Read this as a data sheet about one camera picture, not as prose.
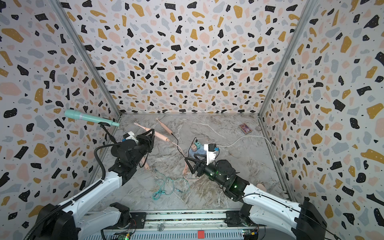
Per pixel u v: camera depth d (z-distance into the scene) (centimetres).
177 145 103
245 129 113
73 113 72
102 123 78
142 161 70
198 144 95
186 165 66
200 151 97
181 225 73
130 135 73
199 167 62
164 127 113
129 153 58
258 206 51
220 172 54
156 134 76
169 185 85
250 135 110
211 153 64
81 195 45
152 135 75
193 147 93
